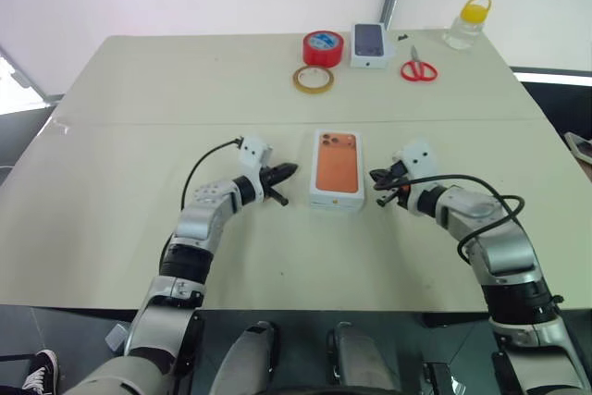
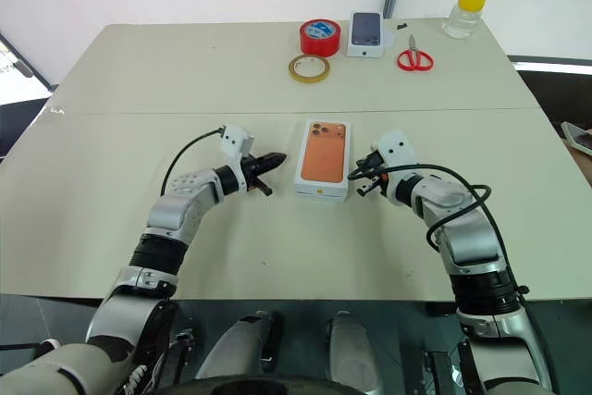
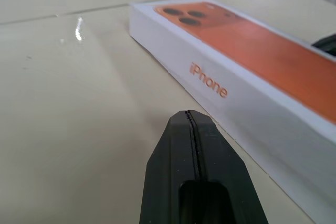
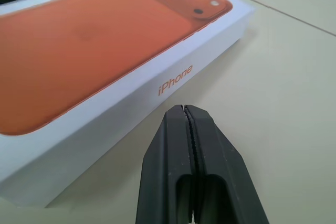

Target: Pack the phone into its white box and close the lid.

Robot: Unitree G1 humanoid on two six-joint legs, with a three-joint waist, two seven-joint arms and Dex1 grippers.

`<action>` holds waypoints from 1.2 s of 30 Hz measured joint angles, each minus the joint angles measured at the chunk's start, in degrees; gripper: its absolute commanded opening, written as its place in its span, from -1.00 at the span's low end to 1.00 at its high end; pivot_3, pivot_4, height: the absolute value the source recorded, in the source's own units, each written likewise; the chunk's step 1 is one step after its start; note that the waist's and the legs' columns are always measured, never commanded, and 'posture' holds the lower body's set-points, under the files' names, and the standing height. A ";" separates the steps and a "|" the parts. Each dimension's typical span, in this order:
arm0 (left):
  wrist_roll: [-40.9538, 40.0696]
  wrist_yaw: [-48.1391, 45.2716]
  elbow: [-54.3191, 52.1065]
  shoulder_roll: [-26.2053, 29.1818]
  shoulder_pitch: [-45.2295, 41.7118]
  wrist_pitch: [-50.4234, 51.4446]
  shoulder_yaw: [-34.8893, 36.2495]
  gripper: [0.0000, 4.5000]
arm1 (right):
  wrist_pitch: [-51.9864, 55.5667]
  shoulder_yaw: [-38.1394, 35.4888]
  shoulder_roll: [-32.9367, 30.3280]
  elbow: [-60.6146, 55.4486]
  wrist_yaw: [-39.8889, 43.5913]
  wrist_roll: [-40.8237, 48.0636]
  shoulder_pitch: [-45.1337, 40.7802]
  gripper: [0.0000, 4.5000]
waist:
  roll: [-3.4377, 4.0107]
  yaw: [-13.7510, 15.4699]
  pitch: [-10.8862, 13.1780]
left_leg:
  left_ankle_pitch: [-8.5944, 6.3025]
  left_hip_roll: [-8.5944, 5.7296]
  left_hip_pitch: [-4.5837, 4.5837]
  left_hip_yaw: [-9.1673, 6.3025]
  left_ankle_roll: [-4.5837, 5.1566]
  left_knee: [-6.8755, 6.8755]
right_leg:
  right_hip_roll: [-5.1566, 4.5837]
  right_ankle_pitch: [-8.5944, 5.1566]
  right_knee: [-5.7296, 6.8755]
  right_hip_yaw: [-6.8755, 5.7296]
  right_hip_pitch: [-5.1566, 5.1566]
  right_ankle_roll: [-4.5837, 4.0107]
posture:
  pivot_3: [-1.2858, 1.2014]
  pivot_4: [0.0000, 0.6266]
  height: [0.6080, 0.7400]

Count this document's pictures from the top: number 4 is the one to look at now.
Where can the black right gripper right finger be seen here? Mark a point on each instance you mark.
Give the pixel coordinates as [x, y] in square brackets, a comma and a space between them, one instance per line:
[218, 155]

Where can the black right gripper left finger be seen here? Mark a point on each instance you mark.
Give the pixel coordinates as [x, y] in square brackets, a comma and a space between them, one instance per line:
[162, 150]

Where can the white phone box lid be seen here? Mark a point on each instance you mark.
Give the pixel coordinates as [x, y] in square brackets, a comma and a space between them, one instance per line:
[105, 37]

